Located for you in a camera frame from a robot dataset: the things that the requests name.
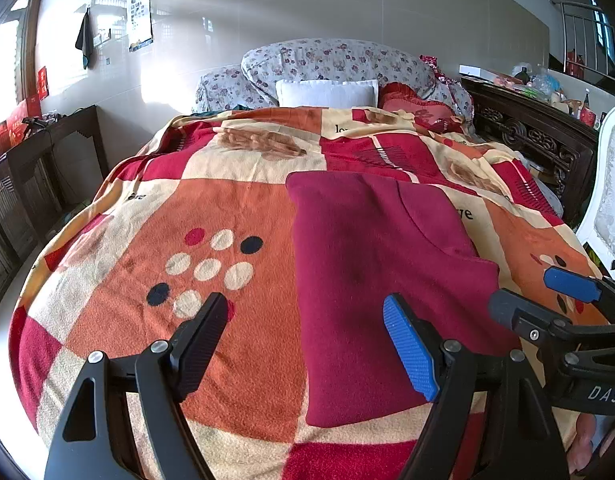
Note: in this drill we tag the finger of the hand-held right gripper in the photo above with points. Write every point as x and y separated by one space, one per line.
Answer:
572 283
517 310

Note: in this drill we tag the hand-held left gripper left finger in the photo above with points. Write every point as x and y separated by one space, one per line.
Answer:
202 332

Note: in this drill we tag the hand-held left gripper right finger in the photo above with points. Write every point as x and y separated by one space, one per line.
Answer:
410 350

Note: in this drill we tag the maroon garment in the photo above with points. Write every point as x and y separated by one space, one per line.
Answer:
382 270

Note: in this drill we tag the person's right hand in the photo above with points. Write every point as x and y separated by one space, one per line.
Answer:
585 442

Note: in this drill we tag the white upholstered chair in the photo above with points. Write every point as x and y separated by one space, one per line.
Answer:
610 185

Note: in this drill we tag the red orange patterned blanket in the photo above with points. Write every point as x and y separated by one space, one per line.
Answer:
187 210

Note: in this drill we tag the pile of bottles and bags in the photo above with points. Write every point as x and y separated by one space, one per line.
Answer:
542 85

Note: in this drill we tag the dark wooden desk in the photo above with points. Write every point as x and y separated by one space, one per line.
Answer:
42 170

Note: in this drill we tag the red heart cushion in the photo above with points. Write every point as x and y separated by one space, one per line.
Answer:
417 105

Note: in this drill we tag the white flat box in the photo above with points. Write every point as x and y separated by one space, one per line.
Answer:
475 71

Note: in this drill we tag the metal stair railing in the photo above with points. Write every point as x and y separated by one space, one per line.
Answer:
585 30

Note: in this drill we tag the red ruffled pillow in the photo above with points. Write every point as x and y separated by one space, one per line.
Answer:
435 67

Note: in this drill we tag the white pillow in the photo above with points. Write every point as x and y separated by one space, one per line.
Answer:
327 94

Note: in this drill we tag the red box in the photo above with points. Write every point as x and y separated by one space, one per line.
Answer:
20 125

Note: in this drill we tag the floral quilt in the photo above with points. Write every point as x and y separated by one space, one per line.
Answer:
332 62

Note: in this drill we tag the dark hanging cloth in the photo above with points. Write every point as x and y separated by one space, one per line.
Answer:
84 40

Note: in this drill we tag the eye chart poster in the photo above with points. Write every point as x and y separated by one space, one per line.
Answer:
139 12

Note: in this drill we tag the window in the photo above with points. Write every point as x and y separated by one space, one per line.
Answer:
12 50

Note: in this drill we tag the carved dark wooden bed frame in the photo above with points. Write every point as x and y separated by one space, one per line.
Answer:
527 130

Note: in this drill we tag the red wall paper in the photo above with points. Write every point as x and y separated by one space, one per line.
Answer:
42 81

